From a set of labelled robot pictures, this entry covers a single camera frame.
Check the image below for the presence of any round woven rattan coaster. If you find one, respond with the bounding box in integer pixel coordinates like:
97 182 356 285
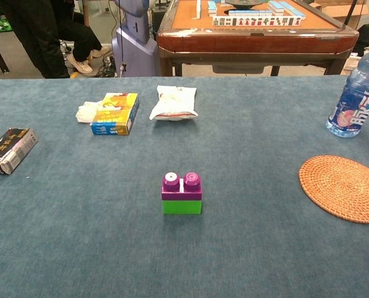
298 155 369 224

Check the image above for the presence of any yellow and blue carton box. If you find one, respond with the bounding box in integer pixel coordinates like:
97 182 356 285
90 92 140 136

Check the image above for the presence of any hanging black cable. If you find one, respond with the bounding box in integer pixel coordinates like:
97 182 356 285
117 0 127 75

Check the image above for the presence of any brown mahjong table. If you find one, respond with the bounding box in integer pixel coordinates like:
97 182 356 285
157 0 360 77

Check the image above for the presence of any black bag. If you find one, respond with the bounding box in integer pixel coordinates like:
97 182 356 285
352 24 369 57

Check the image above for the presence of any blue table cloth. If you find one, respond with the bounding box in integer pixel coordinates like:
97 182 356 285
0 75 369 298

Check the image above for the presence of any blue drink bottle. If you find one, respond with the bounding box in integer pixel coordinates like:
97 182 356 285
325 35 369 138

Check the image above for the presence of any beige sneaker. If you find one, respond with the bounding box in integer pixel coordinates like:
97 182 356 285
88 46 111 59
66 53 94 75

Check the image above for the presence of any green toy brick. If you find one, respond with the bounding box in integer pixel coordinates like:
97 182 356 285
162 199 203 215

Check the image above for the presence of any person in black trousers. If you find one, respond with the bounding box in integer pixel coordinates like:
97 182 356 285
0 0 103 79

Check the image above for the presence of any cardboard box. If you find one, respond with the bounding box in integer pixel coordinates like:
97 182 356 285
314 0 369 20

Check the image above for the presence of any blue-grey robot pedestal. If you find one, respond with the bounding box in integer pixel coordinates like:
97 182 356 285
111 0 161 78

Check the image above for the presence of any white plastic basket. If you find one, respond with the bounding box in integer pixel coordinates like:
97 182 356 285
342 52 360 76

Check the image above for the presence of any white snack bag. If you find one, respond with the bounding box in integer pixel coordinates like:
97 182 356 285
149 85 199 122

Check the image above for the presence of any row of face-up mahjong tiles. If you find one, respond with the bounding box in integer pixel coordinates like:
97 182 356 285
212 15 303 27

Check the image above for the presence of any purple toy brick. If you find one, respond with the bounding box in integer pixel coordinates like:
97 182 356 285
161 171 203 201

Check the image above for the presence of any black and purple carton box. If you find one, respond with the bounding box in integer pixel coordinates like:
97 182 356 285
0 127 39 176

